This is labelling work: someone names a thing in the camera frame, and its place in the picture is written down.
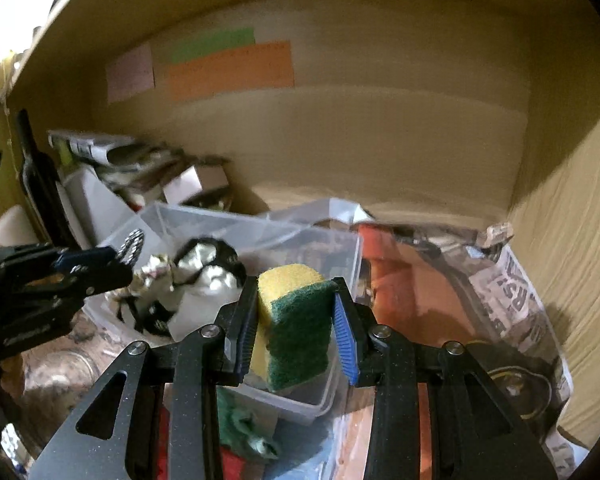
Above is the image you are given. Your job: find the green sticky note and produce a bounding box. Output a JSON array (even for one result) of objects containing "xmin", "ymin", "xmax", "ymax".
[{"xmin": 170, "ymin": 27, "xmax": 256, "ymax": 64}]

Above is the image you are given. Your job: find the rolled newspaper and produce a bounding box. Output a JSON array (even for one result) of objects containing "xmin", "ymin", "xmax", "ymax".
[{"xmin": 48, "ymin": 130, "xmax": 150, "ymax": 167}]

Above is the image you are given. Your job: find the green cloth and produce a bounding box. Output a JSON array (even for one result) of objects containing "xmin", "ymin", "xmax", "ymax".
[{"xmin": 216, "ymin": 387, "xmax": 280, "ymax": 463}]

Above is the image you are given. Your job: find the black and white fabric cap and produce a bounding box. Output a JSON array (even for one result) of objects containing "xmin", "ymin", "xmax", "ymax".
[{"xmin": 116, "ymin": 236, "xmax": 249, "ymax": 338}]

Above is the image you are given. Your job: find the yellow green sponge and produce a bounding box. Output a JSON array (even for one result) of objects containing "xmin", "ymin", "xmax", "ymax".
[{"xmin": 250, "ymin": 263, "xmax": 337, "ymax": 393}]

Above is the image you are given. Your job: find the clear plastic storage box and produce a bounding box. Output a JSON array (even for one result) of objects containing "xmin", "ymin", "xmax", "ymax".
[{"xmin": 82, "ymin": 199, "xmax": 365, "ymax": 426}]

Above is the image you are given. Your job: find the pink sticky note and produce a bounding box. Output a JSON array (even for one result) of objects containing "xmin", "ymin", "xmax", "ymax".
[{"xmin": 106, "ymin": 42, "xmax": 155, "ymax": 104}]

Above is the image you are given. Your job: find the orange sticky note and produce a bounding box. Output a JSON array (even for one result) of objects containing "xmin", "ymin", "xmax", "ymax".
[{"xmin": 168, "ymin": 41, "xmax": 294, "ymax": 101}]

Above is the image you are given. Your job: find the stack of magazines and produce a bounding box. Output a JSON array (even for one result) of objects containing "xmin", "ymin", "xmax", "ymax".
[{"xmin": 96, "ymin": 148, "xmax": 186, "ymax": 211}]

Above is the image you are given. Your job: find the black white braided hair tie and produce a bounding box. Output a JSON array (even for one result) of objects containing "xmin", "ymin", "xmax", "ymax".
[{"xmin": 115, "ymin": 227, "xmax": 146, "ymax": 266}]

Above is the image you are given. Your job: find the small white box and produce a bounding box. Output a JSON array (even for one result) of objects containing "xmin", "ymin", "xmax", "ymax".
[{"xmin": 163, "ymin": 164, "xmax": 228, "ymax": 205}]

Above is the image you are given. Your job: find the vintage clock print mat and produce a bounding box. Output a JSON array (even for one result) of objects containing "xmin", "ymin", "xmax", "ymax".
[{"xmin": 1, "ymin": 313, "xmax": 124, "ymax": 456}]

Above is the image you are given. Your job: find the red cloth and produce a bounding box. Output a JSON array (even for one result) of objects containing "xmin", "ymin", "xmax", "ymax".
[{"xmin": 155, "ymin": 403, "xmax": 246, "ymax": 479}]

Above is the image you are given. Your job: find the white cushion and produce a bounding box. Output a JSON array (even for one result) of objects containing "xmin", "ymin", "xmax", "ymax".
[{"xmin": 0, "ymin": 205, "xmax": 38, "ymax": 247}]

